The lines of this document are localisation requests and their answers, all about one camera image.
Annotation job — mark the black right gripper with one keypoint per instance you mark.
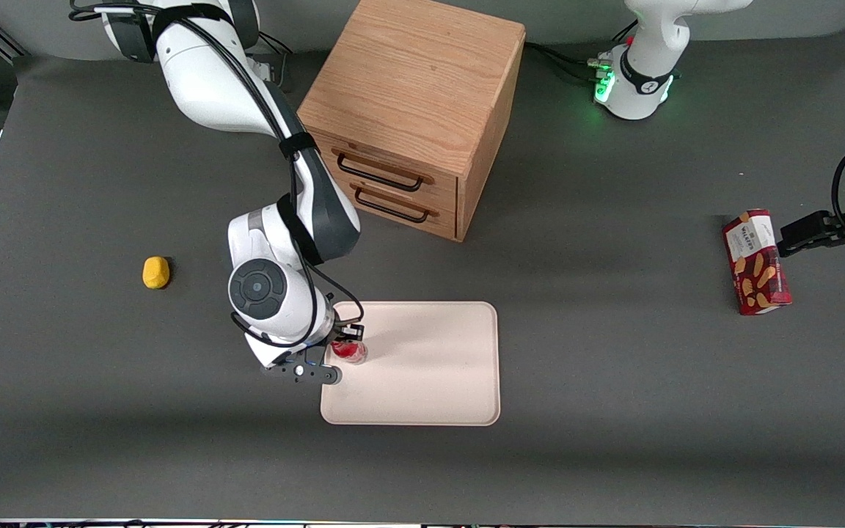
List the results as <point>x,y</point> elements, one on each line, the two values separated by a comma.
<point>348,334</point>

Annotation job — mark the red coke bottle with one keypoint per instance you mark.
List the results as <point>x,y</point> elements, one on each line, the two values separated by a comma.
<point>349,352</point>

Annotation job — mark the beige plastic tray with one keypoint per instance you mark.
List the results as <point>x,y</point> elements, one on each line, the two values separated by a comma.
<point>430,367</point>

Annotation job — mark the red cookie box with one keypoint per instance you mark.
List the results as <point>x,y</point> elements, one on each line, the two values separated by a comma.
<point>756,264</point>

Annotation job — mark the yellow lemon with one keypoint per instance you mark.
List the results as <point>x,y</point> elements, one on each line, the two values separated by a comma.
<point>156,273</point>

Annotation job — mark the wooden drawer cabinet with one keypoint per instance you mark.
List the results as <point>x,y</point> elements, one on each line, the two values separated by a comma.
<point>415,66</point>

